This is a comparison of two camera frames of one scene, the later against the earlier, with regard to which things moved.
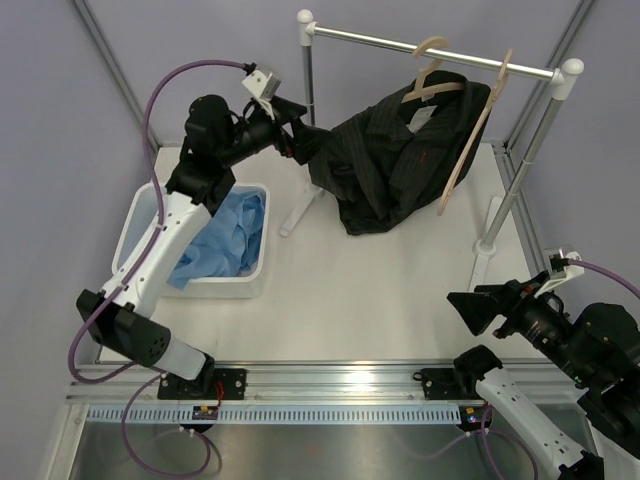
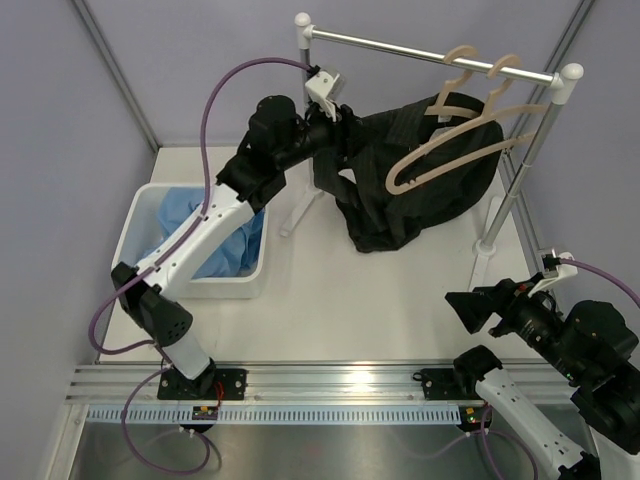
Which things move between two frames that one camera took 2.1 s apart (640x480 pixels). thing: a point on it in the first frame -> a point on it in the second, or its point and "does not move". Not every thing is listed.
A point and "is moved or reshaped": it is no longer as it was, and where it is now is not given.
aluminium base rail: x=273 y=383 does not move
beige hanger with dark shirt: x=420 y=90 -> x=456 y=111
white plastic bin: x=138 y=210 does not move
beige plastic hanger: x=445 y=197 is moved or reshaped
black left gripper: x=305 y=140 -> x=345 y=132
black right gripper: x=479 y=306 does not move
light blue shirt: x=228 y=245 does not move
